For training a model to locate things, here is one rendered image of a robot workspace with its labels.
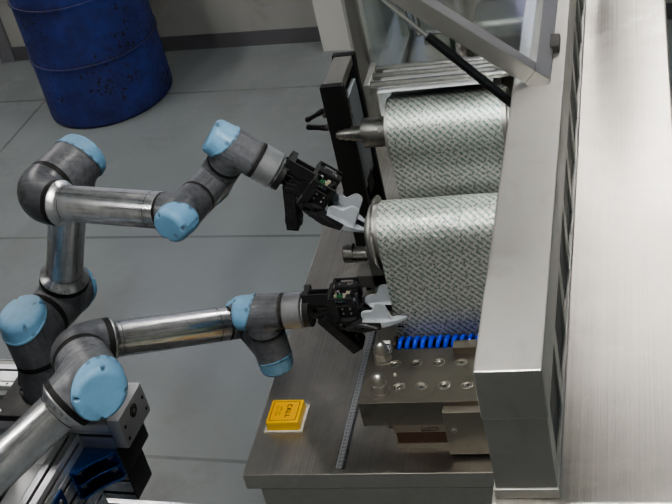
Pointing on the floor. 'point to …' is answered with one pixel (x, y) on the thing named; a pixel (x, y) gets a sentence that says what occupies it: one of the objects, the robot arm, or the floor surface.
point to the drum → (94, 58)
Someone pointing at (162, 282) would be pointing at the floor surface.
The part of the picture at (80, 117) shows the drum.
